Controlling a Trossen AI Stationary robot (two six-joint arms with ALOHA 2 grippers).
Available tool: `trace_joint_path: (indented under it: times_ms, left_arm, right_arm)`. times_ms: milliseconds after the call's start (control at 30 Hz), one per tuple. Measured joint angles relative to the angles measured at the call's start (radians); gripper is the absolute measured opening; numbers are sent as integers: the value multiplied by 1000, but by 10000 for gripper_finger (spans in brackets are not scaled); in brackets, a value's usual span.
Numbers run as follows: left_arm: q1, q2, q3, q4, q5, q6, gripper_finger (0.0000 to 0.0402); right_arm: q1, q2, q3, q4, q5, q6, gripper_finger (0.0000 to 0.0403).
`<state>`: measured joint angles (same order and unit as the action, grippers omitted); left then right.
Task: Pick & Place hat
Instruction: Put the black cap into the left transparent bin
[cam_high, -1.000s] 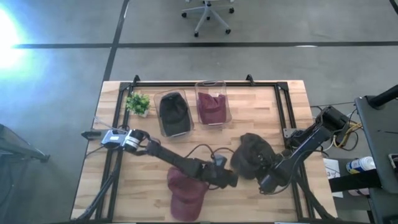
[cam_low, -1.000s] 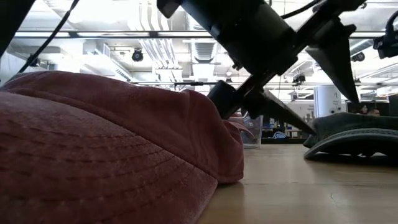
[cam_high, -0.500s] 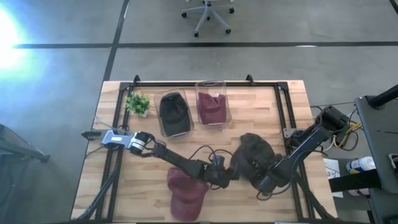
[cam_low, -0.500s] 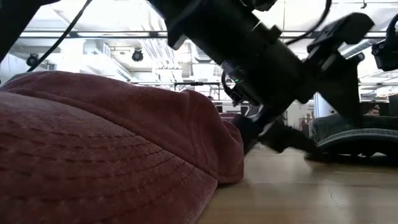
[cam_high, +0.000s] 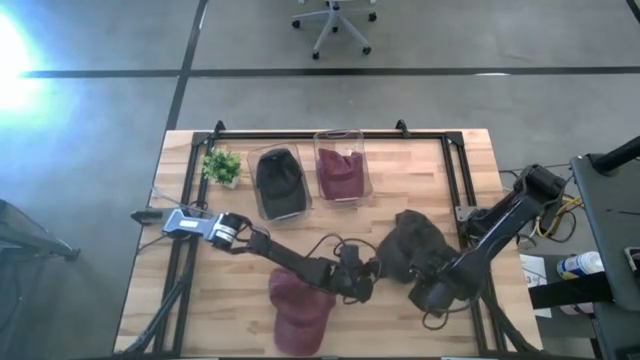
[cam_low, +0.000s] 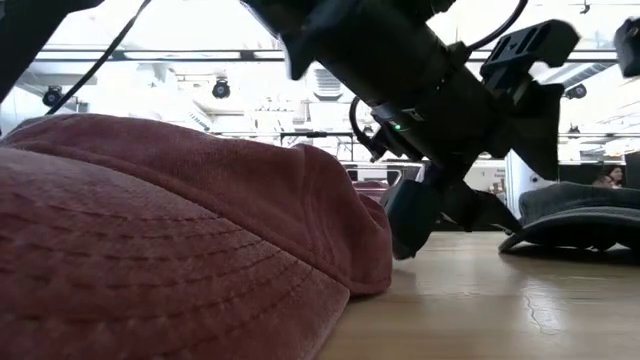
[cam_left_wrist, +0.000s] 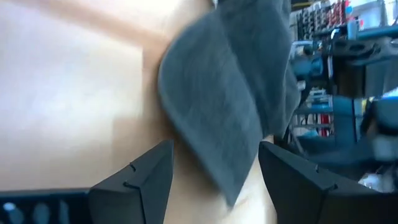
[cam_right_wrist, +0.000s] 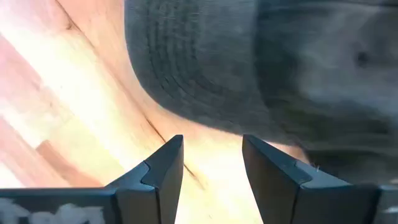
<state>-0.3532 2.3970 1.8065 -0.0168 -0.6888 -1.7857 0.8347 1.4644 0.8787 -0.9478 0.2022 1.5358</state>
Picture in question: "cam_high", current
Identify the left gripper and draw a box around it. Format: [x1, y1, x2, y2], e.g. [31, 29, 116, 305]
[324, 258, 382, 304]

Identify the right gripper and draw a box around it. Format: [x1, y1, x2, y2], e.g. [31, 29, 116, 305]
[407, 247, 461, 314]

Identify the dark brown cap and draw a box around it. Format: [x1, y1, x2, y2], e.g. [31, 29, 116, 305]
[374, 208, 464, 286]

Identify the maroon baseball cap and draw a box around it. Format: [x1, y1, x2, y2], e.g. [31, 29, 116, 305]
[268, 267, 337, 357]

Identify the pink cap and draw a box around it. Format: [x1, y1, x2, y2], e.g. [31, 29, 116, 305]
[317, 147, 366, 201]

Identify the dark green baseball cap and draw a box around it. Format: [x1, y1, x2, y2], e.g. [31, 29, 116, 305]
[255, 147, 309, 221]

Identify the white paper sheet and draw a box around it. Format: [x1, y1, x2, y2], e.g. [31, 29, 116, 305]
[518, 253, 554, 320]

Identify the black flat bar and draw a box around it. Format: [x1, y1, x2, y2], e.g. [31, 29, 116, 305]
[528, 271, 615, 310]

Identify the clear plastic bin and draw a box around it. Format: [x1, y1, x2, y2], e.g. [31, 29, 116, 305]
[313, 128, 375, 204]
[246, 143, 314, 224]

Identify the white and blue bottle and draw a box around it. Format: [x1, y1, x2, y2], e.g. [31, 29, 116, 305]
[556, 250, 606, 280]

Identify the green plant in white pot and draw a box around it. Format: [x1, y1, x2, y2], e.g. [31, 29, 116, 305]
[201, 148, 244, 190]

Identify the grey desk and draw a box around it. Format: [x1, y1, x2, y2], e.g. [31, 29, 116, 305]
[569, 134, 640, 360]

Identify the white office chair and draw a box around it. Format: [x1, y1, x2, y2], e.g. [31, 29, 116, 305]
[291, 0, 379, 61]

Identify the dark side table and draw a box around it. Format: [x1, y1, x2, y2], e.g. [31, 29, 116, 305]
[0, 198, 81, 262]

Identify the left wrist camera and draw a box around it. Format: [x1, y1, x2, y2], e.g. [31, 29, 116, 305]
[338, 243, 362, 269]

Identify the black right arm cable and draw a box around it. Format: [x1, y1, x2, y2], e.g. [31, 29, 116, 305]
[422, 298, 474, 331]

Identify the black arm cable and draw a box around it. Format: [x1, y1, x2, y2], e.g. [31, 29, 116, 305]
[422, 298, 474, 331]
[304, 232, 384, 271]

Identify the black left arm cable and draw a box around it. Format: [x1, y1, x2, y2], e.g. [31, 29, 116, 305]
[304, 232, 384, 271]

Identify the black aluminium frame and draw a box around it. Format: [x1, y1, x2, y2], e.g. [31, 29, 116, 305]
[112, 118, 544, 360]

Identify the yellow cable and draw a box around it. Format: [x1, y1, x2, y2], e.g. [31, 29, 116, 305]
[534, 195, 584, 240]

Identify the black mounting bracket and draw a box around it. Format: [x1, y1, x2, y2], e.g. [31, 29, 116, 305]
[130, 208, 165, 225]

